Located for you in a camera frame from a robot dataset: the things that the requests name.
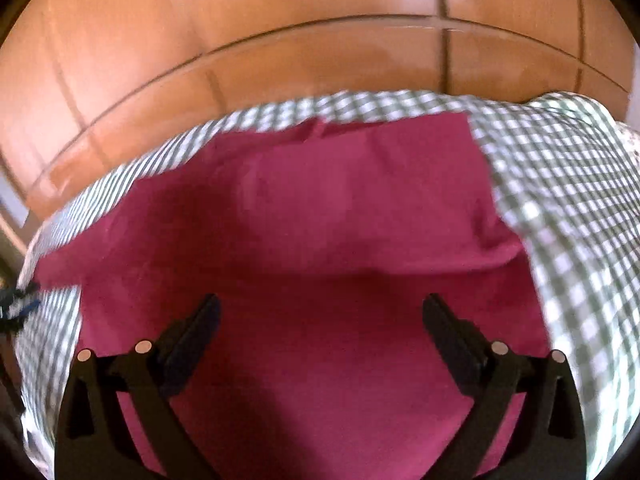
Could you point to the dark red sweater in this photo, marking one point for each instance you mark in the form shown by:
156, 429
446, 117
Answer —
321, 242

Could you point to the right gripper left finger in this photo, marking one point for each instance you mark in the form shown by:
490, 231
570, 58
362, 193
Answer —
93, 440

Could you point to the floral patterned pillow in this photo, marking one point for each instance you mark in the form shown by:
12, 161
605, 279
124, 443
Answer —
631, 139

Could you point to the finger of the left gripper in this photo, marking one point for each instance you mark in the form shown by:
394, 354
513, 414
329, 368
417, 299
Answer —
18, 304

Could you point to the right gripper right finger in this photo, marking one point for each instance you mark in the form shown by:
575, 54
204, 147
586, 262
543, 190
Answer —
548, 440

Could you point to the green white checkered bedspread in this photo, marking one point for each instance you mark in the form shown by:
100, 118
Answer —
564, 178

